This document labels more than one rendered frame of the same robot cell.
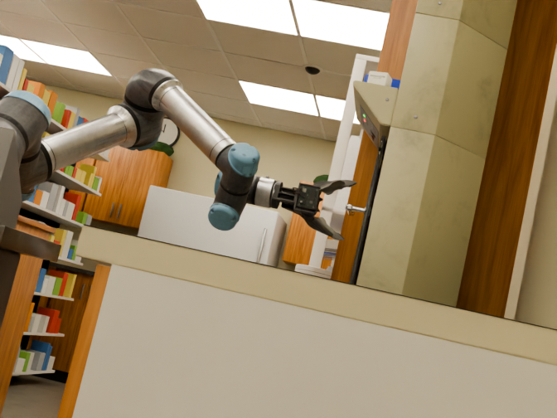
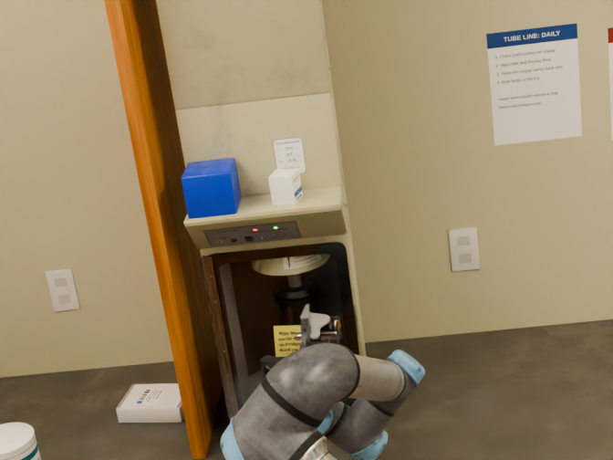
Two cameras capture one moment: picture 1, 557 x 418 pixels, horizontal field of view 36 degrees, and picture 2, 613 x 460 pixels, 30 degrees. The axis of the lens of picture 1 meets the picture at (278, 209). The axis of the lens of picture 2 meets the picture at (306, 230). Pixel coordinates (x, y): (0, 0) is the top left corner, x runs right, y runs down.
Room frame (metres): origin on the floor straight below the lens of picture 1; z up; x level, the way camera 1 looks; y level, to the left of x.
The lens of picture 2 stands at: (2.23, 2.02, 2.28)
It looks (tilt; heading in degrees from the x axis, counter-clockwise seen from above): 21 degrees down; 267
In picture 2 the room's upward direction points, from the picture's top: 8 degrees counter-clockwise
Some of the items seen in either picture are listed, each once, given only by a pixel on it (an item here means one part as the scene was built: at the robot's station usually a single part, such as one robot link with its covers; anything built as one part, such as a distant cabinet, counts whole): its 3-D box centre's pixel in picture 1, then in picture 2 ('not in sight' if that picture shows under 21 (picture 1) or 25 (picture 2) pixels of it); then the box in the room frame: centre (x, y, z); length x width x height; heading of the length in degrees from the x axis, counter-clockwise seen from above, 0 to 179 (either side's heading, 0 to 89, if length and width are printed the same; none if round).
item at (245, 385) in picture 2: (368, 221); (286, 332); (2.19, -0.24, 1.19); 0.30 x 0.01 x 0.40; 170
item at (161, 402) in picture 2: not in sight; (156, 402); (2.52, -0.45, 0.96); 0.16 x 0.12 x 0.04; 163
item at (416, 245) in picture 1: (430, 182); (282, 252); (2.17, -0.37, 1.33); 0.32 x 0.25 x 0.77; 171
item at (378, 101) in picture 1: (372, 119); (267, 225); (2.19, -0.19, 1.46); 0.32 x 0.11 x 0.10; 171
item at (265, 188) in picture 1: (267, 191); not in sight; (2.15, 0.04, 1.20); 0.08 x 0.05 x 0.08; 171
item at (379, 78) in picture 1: (378, 85); (285, 186); (2.14, -0.18, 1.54); 0.05 x 0.05 x 0.06; 67
